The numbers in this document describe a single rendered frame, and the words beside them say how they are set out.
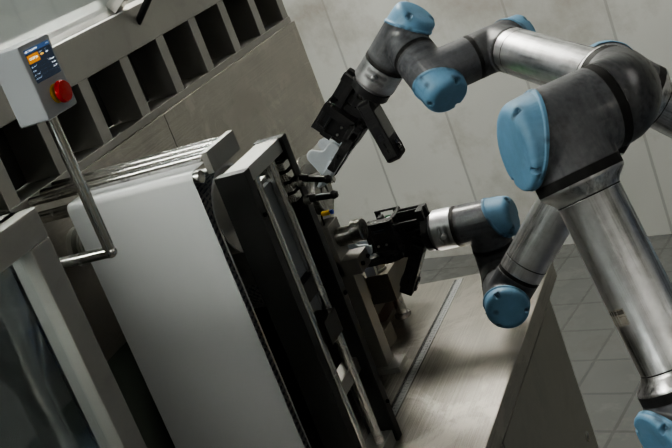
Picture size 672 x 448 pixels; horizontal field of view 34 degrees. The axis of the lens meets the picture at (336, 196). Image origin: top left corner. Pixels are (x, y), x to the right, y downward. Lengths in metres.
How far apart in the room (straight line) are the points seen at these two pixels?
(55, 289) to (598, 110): 0.72
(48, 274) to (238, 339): 0.78
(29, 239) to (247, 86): 1.63
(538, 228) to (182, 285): 0.58
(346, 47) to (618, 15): 1.20
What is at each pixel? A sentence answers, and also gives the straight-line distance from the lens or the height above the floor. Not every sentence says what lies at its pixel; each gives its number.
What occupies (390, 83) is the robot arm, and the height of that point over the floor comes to 1.42.
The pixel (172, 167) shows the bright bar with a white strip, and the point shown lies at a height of 1.45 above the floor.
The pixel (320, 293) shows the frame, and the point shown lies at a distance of 1.70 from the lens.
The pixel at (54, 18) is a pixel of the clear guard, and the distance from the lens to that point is 2.03.
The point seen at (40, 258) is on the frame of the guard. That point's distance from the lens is 1.02.
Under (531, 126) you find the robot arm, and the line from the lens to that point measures 1.39.
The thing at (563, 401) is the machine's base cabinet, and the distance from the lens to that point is 2.31.
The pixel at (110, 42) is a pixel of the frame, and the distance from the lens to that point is 2.19.
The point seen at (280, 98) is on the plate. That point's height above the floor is 1.30.
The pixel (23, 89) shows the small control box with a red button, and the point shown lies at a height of 1.66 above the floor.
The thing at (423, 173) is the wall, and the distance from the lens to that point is 4.87.
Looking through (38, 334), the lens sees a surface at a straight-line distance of 1.02.
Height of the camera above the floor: 1.79
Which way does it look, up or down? 16 degrees down
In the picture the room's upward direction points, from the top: 21 degrees counter-clockwise
